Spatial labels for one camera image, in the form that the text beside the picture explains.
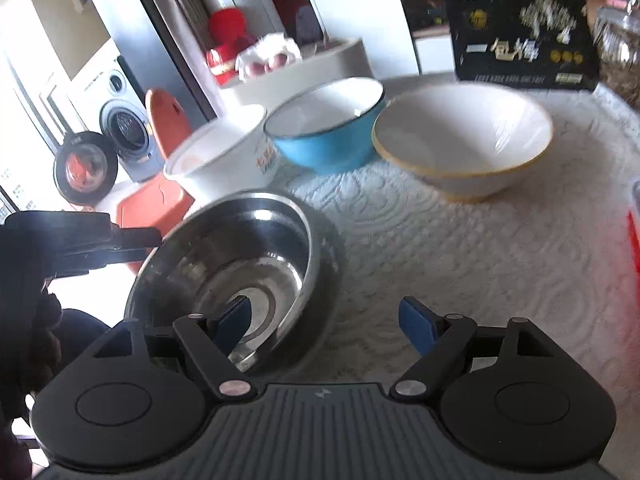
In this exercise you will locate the glass jar of brown grains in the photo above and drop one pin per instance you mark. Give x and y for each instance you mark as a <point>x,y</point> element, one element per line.
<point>617,45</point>

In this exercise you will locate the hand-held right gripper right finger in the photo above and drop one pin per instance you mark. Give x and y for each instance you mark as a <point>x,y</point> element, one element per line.
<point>415,325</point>

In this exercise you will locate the red plush toy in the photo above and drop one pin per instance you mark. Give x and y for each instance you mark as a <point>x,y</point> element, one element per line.
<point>227,35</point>

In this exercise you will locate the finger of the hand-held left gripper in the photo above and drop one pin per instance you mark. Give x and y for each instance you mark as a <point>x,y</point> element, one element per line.
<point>137,242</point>

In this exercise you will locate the red container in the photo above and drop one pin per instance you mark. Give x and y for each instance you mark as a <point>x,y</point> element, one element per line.
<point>635,255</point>

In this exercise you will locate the white bowl with orange label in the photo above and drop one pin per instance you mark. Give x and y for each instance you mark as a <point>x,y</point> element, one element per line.
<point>220,160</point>

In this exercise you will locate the dark refrigerator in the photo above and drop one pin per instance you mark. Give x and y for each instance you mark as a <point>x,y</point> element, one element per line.
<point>150,20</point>

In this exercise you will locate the plastic bag of fruit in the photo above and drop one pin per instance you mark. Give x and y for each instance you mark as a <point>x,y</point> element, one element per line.
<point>267,55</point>

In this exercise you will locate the white oval container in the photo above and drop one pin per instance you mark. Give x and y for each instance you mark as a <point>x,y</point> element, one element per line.
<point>340,62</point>

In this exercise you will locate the black printed box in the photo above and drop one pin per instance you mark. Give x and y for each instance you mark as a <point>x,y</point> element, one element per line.
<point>520,40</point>

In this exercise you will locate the blue bowl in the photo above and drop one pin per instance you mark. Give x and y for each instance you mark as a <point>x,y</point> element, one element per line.
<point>325,145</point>

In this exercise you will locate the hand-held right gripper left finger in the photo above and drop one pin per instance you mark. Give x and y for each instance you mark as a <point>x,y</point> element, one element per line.
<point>234,321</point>

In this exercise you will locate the stainless steel bowl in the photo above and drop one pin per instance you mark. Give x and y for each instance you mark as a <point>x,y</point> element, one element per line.
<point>225,265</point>

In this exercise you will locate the person's left hand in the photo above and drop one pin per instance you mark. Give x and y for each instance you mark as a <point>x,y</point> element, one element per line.
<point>46,317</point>

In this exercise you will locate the round black pan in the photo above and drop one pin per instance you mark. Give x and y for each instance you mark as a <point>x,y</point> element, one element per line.
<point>85,167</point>

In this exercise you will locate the orange plastic stool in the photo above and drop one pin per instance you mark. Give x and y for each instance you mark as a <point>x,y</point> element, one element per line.
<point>165,115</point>

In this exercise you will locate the white washing machine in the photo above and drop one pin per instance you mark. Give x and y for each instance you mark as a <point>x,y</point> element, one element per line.
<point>127,125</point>

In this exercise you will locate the white lace tablecloth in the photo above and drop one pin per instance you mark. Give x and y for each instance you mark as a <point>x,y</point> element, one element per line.
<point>450,260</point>

